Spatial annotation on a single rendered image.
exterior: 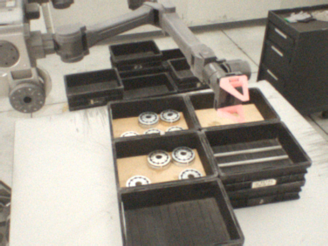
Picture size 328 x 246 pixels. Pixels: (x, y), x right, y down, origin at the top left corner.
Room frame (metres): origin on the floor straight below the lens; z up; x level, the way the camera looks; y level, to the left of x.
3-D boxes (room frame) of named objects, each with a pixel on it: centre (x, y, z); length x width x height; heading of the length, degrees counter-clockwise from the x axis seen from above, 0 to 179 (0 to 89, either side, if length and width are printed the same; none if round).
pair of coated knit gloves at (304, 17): (2.79, -1.03, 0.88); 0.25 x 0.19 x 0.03; 106
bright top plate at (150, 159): (1.20, 0.03, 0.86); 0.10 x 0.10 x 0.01
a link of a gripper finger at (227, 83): (0.76, -0.17, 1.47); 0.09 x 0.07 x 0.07; 17
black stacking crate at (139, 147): (1.12, 0.02, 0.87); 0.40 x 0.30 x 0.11; 101
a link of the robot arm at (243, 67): (0.92, -0.16, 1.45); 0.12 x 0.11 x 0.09; 17
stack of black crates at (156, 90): (2.42, 0.14, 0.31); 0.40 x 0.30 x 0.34; 106
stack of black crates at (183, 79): (2.53, -0.24, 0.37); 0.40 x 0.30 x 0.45; 107
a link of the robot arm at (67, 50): (1.09, 0.32, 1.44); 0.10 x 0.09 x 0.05; 106
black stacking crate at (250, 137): (1.20, -0.38, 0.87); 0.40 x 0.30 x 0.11; 101
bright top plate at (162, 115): (1.51, -0.02, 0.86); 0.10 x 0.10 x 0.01
